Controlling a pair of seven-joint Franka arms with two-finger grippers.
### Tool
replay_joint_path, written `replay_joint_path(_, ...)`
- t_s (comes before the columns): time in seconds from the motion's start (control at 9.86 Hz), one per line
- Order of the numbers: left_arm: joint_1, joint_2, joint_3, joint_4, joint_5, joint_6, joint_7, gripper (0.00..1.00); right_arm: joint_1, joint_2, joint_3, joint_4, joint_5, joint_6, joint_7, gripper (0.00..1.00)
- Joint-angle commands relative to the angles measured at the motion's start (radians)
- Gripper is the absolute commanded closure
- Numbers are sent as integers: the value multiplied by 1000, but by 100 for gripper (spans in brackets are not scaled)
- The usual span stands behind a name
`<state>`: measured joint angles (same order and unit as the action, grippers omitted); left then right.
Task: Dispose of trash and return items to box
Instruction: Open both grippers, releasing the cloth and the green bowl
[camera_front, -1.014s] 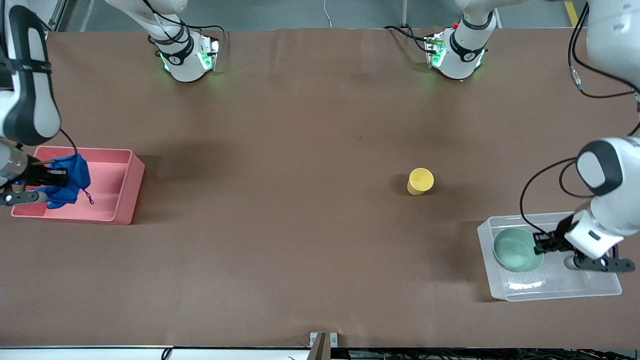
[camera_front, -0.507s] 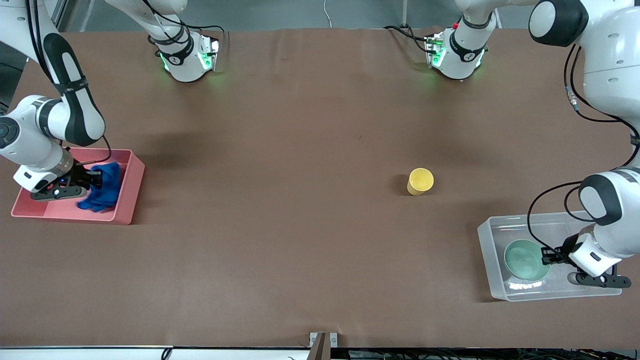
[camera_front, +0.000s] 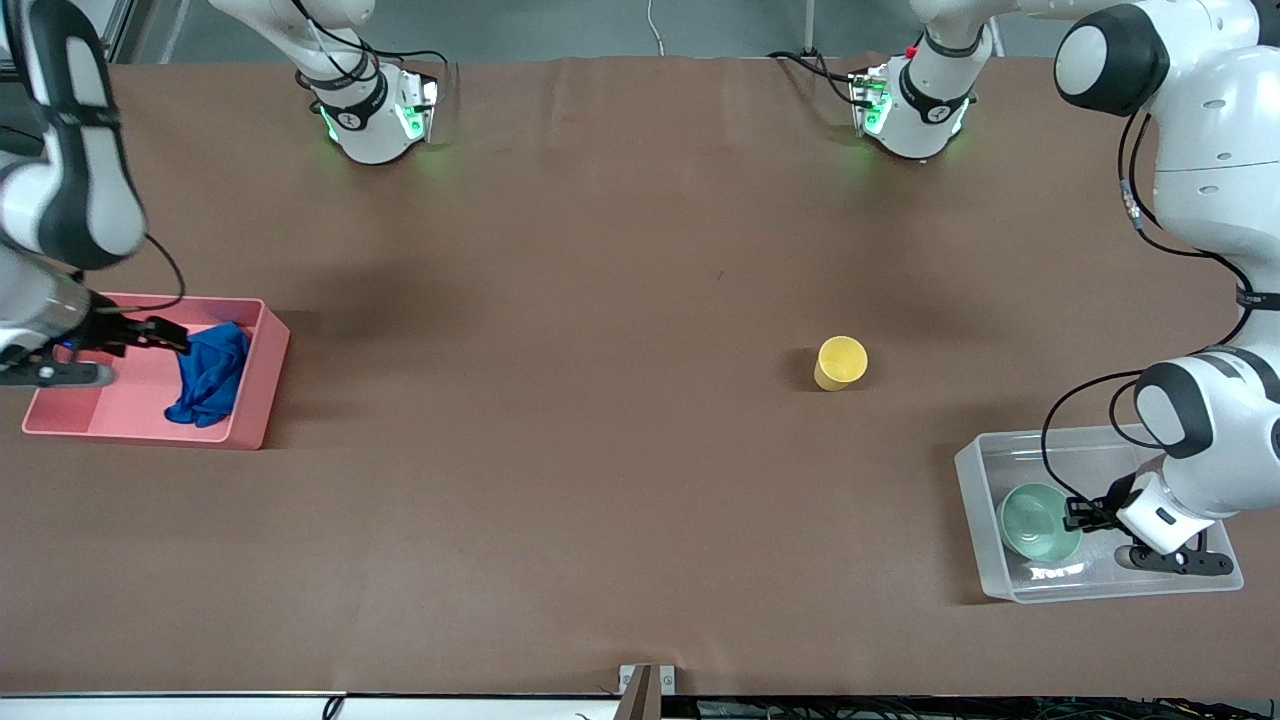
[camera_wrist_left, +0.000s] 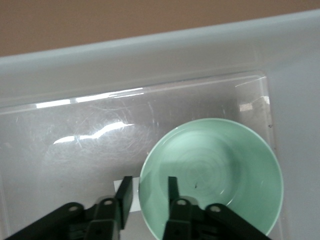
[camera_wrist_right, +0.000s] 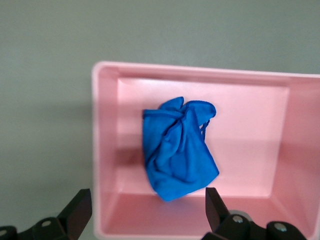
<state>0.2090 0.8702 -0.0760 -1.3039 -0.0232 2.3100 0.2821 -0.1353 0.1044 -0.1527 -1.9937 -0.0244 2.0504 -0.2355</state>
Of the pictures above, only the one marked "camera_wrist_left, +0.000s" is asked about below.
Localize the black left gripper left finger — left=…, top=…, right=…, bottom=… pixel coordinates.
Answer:
left=4, top=176, right=133, bottom=240

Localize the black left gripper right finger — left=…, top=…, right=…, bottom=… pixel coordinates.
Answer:
left=162, top=176, right=272, bottom=240

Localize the mint green bowl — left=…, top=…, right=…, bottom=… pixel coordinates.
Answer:
left=138, top=117, right=285, bottom=240

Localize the clear plastic storage box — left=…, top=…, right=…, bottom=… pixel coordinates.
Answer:
left=0, top=8, right=320, bottom=240

